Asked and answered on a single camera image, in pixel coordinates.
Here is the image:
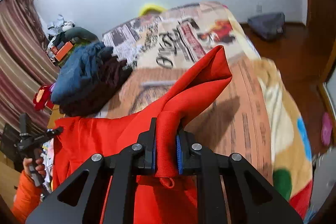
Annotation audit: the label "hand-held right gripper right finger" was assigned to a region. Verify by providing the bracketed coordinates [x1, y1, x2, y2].
[176, 130, 303, 224]

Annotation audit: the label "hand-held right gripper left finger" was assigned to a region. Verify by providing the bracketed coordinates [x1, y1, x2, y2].
[25, 117, 158, 224]

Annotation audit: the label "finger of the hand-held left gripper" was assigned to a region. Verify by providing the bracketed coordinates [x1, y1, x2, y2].
[46, 126, 64, 138]

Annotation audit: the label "red zip jacket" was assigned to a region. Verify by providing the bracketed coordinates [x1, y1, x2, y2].
[51, 45, 233, 224]

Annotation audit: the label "person's left forearm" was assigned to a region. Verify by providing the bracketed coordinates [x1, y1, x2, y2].
[12, 170, 44, 223]

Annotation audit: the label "person's left hand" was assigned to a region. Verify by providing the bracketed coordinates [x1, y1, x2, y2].
[23, 148, 47, 177]

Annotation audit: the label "bamboo lap desk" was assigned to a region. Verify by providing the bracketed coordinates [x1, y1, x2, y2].
[47, 105, 66, 132]

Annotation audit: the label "pile of papers and books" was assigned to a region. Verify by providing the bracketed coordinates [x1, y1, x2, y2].
[42, 140, 54, 188]

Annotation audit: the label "red plush flower toy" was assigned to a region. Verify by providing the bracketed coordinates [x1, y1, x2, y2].
[33, 85, 53, 111]

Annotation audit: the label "folded blue jeans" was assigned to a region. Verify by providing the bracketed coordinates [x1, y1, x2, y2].
[51, 42, 114, 104]

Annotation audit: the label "folded dark maroon garment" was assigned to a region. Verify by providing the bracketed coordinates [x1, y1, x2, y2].
[60, 55, 133, 117]

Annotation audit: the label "striped brown curtain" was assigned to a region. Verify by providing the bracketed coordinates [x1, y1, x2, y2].
[0, 0, 61, 135]

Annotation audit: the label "orange box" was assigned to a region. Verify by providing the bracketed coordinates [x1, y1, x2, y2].
[55, 42, 73, 62]

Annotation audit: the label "printed blanket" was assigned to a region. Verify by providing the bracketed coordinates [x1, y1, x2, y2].
[101, 1, 314, 216]

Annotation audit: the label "pile of white crumpled papers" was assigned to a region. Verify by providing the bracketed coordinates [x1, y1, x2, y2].
[47, 14, 75, 35]

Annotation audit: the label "yellow round object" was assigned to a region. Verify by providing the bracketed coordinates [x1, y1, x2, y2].
[139, 3, 167, 17]

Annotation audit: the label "pink slipper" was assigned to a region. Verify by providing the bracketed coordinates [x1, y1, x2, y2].
[322, 112, 333, 146]

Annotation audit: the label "dark grey bag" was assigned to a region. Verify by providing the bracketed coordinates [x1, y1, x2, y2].
[247, 12, 286, 41]

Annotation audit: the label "brown wooden room door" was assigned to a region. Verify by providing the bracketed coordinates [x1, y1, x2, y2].
[299, 0, 336, 62]

